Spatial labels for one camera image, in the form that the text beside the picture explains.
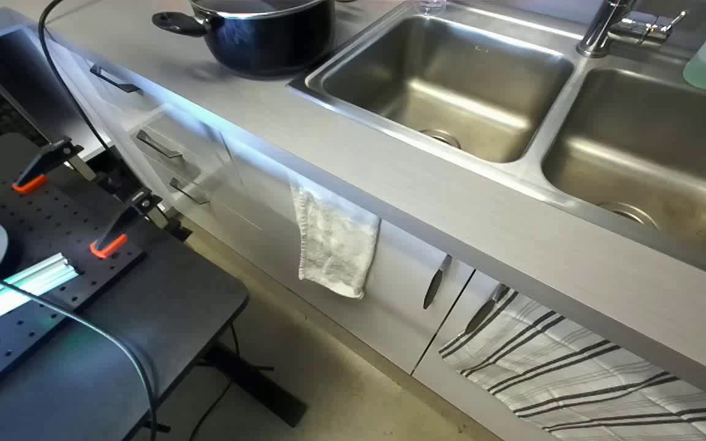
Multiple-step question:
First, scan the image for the glass pot lid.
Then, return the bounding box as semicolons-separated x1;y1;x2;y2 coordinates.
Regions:
188;0;329;23

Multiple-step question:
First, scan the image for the dark blue cooking pot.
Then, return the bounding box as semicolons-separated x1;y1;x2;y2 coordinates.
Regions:
150;0;340;78

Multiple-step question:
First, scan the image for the white hanging dish cloth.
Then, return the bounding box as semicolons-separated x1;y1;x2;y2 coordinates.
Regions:
290;178;383;302

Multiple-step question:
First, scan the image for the grey kitchen cabinet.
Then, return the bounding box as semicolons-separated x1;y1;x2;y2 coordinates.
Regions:
46;38;706;441

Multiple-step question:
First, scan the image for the stainless steel double sink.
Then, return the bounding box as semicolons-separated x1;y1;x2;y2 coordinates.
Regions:
290;0;706;289

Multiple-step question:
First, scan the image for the black work table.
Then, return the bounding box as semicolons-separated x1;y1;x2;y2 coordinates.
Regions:
0;129;312;441

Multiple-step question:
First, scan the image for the striped white dish towel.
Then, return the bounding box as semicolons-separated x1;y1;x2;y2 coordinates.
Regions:
437;287;706;441

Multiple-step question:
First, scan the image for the black perforated mounting board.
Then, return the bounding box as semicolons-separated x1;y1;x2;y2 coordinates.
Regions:
0;129;148;412

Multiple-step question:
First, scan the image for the chrome kitchen faucet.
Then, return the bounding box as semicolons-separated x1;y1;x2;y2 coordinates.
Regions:
576;0;688;62

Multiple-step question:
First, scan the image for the dark grey box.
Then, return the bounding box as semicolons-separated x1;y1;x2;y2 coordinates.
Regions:
0;7;111;159

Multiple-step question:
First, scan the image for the dark cabinet handle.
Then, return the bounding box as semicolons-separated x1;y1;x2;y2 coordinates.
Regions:
134;128;187;165
419;252;454;311
89;65;143;95
166;177;212;208
463;281;512;335

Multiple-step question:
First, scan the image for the thin black floor cable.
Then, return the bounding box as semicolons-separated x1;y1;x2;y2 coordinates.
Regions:
187;324;278;441

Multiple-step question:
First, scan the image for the black clamp orange handle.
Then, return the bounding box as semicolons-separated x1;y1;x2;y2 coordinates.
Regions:
85;186;193;262
11;138;99;199

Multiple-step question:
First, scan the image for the grey cable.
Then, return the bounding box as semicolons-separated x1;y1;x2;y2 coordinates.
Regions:
0;268;163;441

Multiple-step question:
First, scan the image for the aluminium rail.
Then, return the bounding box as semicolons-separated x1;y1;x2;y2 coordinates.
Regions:
0;251;83;339

